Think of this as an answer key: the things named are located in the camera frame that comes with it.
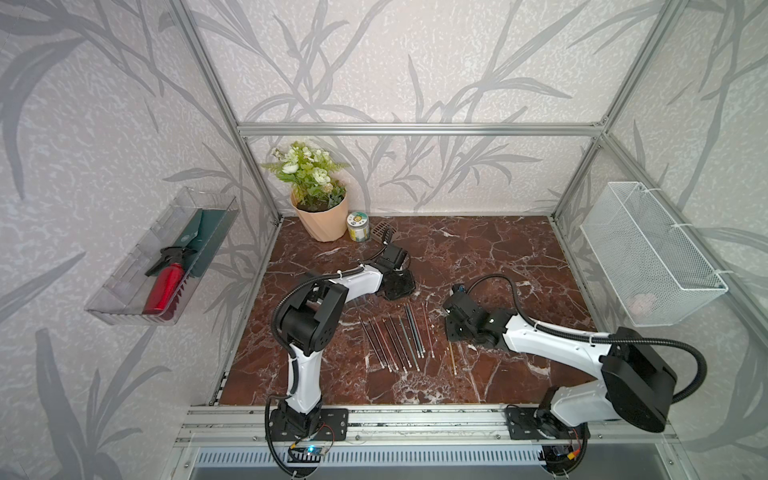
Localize dark blue pencil thin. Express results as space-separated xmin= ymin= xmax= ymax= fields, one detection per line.
xmin=360 ymin=322 xmax=388 ymax=369

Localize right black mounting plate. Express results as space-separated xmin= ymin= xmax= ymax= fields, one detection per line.
xmin=504 ymin=405 xmax=591 ymax=441

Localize pink object in basket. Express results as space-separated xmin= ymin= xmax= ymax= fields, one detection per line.
xmin=627 ymin=293 xmax=657 ymax=318

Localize white wire mesh basket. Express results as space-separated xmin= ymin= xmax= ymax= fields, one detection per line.
xmin=581 ymin=181 xmax=729 ymax=327

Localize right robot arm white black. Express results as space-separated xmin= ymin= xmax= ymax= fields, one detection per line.
xmin=443 ymin=290 xmax=677 ymax=438

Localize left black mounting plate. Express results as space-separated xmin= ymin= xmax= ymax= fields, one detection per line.
xmin=266 ymin=407 xmax=350 ymax=441

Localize black capped pencil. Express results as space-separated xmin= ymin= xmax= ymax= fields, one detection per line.
xmin=383 ymin=320 xmax=408 ymax=372

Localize green plant white flowers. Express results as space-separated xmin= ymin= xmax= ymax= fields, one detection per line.
xmin=263 ymin=141 xmax=348 ymax=213

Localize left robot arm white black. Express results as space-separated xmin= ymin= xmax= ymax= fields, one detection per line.
xmin=270 ymin=242 xmax=415 ymax=432

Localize green capped pencil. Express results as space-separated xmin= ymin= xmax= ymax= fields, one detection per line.
xmin=406 ymin=303 xmax=425 ymax=358

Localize navy capped pencil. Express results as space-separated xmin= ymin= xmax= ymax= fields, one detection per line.
xmin=405 ymin=303 xmax=423 ymax=358

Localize brown drain grate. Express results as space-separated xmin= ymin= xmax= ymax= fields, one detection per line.
xmin=370 ymin=221 xmax=397 ymax=244

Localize red capped pencil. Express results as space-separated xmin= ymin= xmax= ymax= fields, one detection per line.
xmin=374 ymin=321 xmax=400 ymax=372

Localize red spray bottle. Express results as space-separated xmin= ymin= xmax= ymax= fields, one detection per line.
xmin=142 ymin=246 xmax=197 ymax=320

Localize teal capped pencil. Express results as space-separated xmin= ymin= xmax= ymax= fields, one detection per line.
xmin=399 ymin=318 xmax=421 ymax=372

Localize terracotta flower pot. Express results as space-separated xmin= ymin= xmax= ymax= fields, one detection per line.
xmin=291 ymin=193 xmax=349 ymax=243

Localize small tin can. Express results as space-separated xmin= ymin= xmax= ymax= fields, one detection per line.
xmin=347 ymin=211 xmax=370 ymax=242

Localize green circuit board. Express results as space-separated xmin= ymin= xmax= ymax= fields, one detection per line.
xmin=288 ymin=444 xmax=332 ymax=464

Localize yellow pencil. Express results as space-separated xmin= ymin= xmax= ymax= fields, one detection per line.
xmin=447 ymin=342 xmax=457 ymax=376

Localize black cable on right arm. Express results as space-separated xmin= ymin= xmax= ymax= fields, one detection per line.
xmin=464 ymin=274 xmax=708 ymax=404

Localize black mounting plate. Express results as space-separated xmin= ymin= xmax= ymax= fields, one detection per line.
xmin=504 ymin=405 xmax=591 ymax=441
xmin=266 ymin=407 xmax=350 ymax=441

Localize clear plastic wall tray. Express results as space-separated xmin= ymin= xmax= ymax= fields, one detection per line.
xmin=85 ymin=187 xmax=240 ymax=326

